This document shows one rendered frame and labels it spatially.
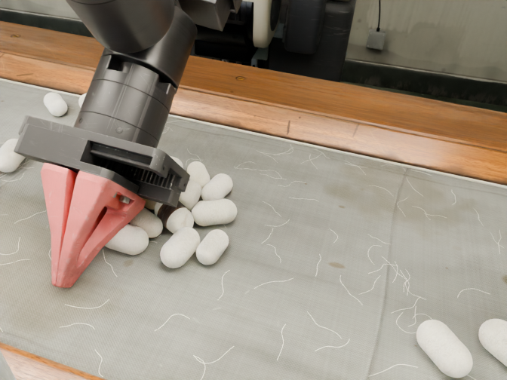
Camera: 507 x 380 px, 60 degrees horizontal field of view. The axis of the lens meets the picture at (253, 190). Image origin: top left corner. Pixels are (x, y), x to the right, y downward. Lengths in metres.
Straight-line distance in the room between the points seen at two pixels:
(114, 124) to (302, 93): 0.27
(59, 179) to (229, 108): 0.24
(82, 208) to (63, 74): 0.32
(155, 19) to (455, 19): 2.19
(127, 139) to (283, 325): 0.16
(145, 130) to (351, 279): 0.18
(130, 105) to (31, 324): 0.15
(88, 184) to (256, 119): 0.24
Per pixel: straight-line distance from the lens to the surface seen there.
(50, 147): 0.31
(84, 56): 0.60
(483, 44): 2.48
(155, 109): 0.31
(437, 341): 0.30
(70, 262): 0.31
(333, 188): 0.41
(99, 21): 0.28
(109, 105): 0.30
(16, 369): 0.27
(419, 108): 0.53
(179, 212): 0.34
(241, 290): 0.32
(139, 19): 0.28
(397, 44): 2.43
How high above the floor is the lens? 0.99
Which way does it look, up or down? 38 degrees down
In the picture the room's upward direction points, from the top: 4 degrees clockwise
